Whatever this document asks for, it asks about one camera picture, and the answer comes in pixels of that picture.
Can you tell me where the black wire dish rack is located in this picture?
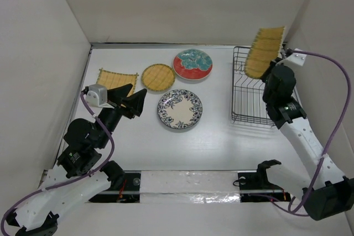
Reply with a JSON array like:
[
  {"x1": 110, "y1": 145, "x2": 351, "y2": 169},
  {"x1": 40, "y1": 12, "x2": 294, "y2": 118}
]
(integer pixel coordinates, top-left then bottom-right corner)
[{"x1": 231, "y1": 46, "x2": 299, "y2": 128}]

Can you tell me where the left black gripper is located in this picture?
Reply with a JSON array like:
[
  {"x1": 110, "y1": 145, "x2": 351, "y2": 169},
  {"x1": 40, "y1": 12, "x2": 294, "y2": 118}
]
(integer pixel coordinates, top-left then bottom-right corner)
[{"x1": 96, "y1": 83, "x2": 147, "y2": 148}]

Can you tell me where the red teal ceramic plate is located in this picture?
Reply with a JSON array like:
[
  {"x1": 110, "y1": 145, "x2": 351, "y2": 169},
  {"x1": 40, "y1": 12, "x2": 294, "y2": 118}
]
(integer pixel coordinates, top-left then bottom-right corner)
[{"x1": 172, "y1": 49, "x2": 213, "y2": 81}]

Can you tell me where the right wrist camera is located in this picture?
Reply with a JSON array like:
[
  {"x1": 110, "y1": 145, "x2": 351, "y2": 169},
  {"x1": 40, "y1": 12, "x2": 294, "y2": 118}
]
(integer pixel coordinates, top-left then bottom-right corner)
[{"x1": 284, "y1": 49, "x2": 307, "y2": 67}]

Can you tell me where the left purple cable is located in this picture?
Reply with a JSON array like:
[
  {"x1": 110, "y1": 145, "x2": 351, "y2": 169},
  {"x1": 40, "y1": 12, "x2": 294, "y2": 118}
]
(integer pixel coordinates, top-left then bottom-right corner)
[{"x1": 0, "y1": 92, "x2": 115, "y2": 236}]

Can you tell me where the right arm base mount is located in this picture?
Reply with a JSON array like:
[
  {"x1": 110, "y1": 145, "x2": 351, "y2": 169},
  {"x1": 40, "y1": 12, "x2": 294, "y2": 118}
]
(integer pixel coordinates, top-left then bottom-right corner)
[{"x1": 233, "y1": 171, "x2": 291, "y2": 203}]

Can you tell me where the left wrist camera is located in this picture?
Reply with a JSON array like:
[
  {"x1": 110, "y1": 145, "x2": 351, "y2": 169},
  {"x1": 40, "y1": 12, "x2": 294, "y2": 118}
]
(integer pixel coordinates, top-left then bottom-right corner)
[{"x1": 84, "y1": 84, "x2": 108, "y2": 108}]

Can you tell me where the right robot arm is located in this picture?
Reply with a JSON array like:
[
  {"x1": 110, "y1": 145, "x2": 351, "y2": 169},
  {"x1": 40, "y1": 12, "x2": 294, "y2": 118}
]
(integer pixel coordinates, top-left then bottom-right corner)
[{"x1": 255, "y1": 58, "x2": 353, "y2": 221}]

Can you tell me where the blue floral white plate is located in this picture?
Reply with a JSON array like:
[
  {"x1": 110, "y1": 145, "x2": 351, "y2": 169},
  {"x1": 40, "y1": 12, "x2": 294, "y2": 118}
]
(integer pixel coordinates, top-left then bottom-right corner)
[{"x1": 157, "y1": 89, "x2": 203, "y2": 129}]

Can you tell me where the fan-shaped bamboo tray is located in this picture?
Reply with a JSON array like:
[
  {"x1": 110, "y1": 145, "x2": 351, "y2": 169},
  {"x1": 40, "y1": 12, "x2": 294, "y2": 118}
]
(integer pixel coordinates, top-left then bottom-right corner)
[{"x1": 244, "y1": 26, "x2": 285, "y2": 79}]

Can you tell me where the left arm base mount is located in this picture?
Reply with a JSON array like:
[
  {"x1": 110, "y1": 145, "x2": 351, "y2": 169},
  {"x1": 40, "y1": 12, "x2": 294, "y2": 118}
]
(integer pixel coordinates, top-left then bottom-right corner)
[{"x1": 89, "y1": 171, "x2": 142, "y2": 203}]

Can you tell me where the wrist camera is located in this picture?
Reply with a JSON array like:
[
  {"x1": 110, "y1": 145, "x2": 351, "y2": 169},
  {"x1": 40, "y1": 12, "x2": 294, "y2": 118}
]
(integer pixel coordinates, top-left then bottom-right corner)
[
  {"x1": 84, "y1": 84, "x2": 108, "y2": 108},
  {"x1": 284, "y1": 49, "x2": 307, "y2": 67}
]

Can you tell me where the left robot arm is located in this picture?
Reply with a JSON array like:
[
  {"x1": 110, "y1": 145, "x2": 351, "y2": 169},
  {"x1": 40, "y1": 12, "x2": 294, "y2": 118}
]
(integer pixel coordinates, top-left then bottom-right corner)
[{"x1": 1, "y1": 83, "x2": 147, "y2": 235}]

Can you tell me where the round bamboo plate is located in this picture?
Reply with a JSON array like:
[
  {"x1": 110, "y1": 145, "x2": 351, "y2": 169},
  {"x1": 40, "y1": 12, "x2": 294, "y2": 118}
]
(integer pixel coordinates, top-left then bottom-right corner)
[{"x1": 141, "y1": 64, "x2": 175, "y2": 92}]

